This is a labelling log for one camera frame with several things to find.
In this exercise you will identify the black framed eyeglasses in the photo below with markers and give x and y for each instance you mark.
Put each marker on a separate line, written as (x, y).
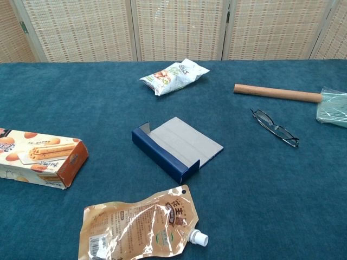
(276, 127)

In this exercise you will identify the white green snack bag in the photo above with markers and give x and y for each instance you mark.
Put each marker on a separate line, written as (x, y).
(173, 77)

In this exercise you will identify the blue velvet tablecloth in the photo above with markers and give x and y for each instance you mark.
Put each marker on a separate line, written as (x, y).
(81, 94)

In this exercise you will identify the woven bamboo folding screen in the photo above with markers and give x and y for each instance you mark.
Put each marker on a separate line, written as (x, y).
(179, 29)

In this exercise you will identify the brown spout pouch white cap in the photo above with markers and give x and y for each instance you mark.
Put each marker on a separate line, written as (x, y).
(135, 227)

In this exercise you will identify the brown wooden rod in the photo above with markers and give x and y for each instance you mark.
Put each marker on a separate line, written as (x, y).
(273, 92)

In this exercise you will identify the orange egg roll biscuit box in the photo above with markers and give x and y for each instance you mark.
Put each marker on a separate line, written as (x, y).
(40, 157)

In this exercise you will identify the green plastic scoop in bag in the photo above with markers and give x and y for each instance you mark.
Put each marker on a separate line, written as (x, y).
(333, 108)

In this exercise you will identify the metal screen hinge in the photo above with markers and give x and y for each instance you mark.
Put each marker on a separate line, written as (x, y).
(24, 27)

